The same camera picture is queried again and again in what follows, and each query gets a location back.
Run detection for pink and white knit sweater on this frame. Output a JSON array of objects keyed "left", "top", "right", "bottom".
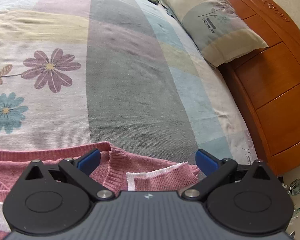
[{"left": 0, "top": 141, "right": 199, "bottom": 239}]

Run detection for small dark remote on bed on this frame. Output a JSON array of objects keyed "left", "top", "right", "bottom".
[{"left": 147, "top": 0, "right": 158, "bottom": 4}]

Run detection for small green desk fan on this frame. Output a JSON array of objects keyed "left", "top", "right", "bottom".
[{"left": 283, "top": 178, "right": 300, "bottom": 196}]

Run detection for wooden headboard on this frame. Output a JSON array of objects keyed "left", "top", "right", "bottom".
[{"left": 219, "top": 0, "right": 300, "bottom": 175}]

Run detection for pastel patchwork bed sheet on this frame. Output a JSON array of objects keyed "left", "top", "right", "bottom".
[{"left": 0, "top": 0, "right": 256, "bottom": 164}]

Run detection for pastel patchwork pillow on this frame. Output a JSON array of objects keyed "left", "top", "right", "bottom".
[{"left": 163, "top": 0, "right": 268, "bottom": 68}]

